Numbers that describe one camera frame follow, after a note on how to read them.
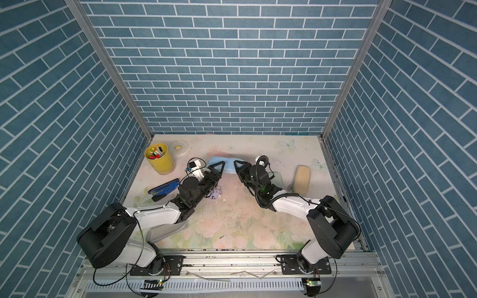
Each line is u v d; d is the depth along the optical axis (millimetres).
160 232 801
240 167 763
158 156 918
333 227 444
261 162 801
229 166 806
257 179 627
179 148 1136
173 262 742
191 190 644
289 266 733
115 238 433
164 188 927
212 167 736
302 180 987
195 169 765
